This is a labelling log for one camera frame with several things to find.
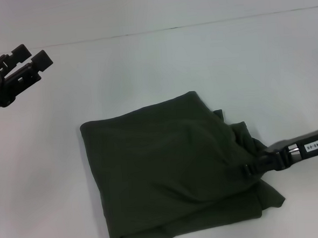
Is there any dark green FREE t-shirt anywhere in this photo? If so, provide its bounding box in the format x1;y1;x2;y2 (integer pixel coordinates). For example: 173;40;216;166
77;85;288;238

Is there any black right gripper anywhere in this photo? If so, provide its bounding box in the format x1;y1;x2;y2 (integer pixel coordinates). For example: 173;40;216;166
239;125;318;179

